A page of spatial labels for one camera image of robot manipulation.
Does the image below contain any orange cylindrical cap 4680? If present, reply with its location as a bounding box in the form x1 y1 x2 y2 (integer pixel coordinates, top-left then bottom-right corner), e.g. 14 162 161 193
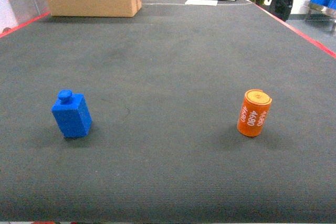
237 89 272 137

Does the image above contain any blue block part with knob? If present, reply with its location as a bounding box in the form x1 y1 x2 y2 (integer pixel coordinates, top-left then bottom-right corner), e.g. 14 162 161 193
51 90 92 138

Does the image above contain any blue bin on distant shelf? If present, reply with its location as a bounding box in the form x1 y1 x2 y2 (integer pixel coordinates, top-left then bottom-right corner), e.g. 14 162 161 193
310 0 336 9

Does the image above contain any dark conveyor belt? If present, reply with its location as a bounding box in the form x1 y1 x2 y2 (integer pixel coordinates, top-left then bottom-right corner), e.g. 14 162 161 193
1 4 335 222

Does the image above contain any white sheet on floor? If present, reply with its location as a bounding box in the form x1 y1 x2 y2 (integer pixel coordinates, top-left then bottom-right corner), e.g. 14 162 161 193
185 0 218 6

